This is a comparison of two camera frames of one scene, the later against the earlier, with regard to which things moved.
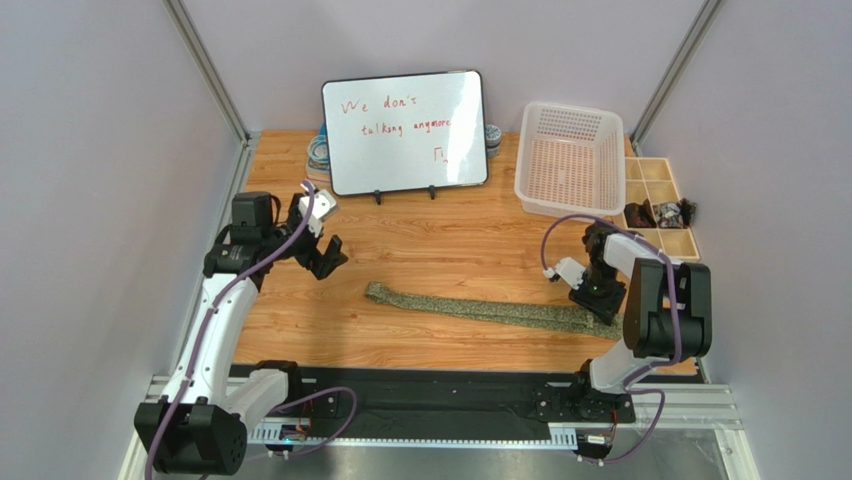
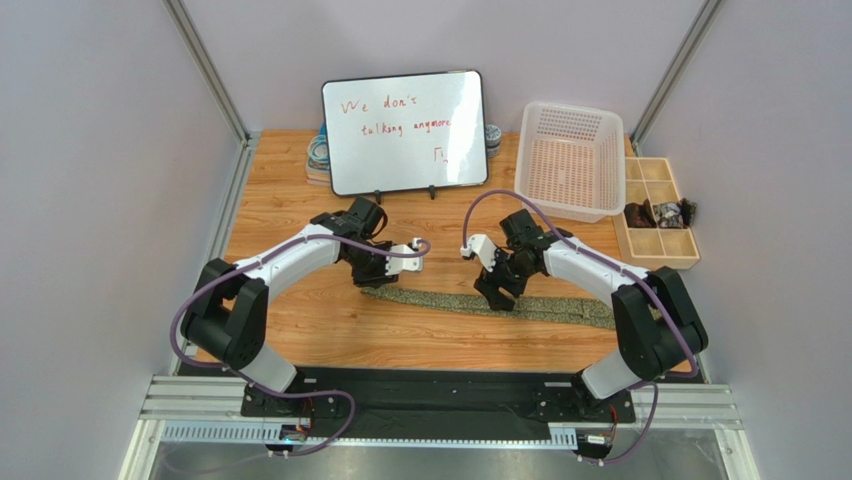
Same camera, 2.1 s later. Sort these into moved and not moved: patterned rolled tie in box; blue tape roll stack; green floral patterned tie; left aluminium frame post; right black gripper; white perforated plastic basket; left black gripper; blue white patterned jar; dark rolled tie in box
Moved: left black gripper; right black gripper; green floral patterned tie
Not moved: blue tape roll stack; blue white patterned jar; patterned rolled tie in box; dark rolled tie in box; left aluminium frame post; white perforated plastic basket
